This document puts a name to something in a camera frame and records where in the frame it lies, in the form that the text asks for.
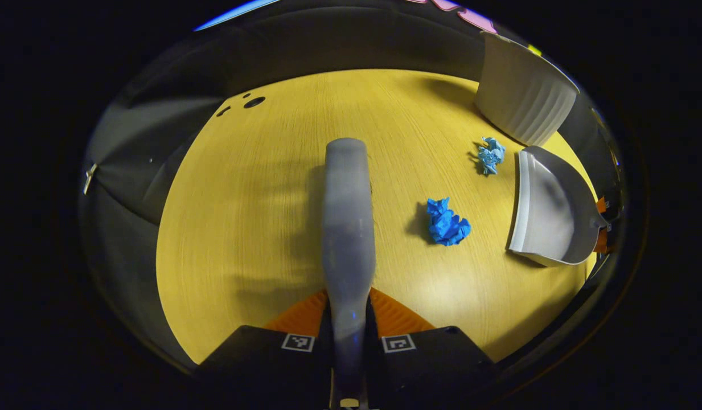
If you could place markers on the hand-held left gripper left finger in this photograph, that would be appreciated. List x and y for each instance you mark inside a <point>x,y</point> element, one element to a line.
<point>271,359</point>

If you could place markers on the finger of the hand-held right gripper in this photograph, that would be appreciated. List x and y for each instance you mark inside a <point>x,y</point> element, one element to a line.
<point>602,205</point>
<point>601,242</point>

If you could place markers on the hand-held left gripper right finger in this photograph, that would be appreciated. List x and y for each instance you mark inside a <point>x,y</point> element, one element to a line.
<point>436,359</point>

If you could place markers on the gray dustpan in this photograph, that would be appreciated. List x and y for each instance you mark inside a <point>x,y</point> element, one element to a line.
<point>547,210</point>

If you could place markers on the light blue paper trash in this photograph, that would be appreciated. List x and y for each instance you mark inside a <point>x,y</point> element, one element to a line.
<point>491,155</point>

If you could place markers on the white ribbed garbage bin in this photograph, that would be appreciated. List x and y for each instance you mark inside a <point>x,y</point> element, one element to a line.
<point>524,97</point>

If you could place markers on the dark blue paper trash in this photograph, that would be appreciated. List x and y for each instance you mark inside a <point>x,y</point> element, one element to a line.
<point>446,225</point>

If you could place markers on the small gray broom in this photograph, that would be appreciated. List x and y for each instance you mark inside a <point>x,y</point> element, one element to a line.
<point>348,228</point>

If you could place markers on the white cloth clip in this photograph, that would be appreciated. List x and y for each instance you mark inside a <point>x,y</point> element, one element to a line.
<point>90,177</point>

